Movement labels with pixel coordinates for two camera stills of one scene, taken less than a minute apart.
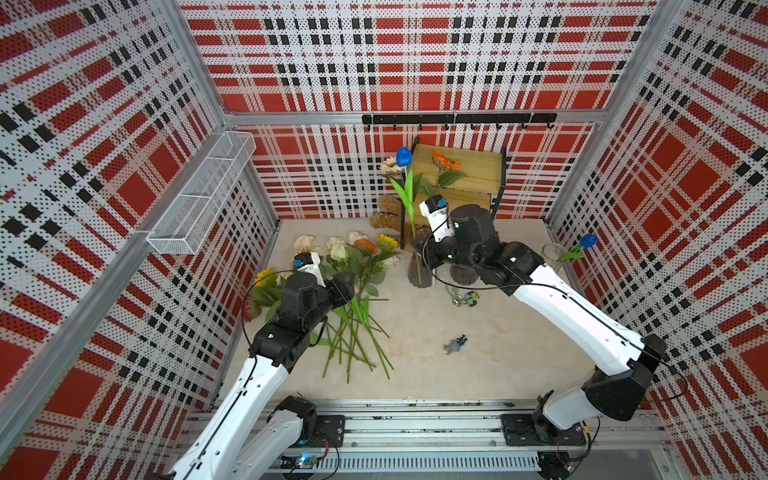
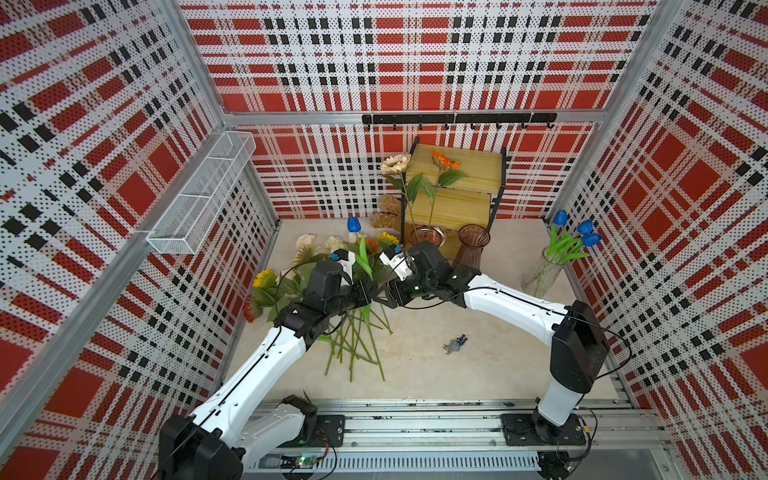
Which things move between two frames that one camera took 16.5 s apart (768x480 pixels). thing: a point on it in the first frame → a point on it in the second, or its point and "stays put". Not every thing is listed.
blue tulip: [587, 240] → [585, 227]
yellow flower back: [386, 243] stays put
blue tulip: [407, 193] → [587, 240]
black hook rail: [460, 118] stays put
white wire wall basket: [179, 230] stays put
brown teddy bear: [389, 213] stays put
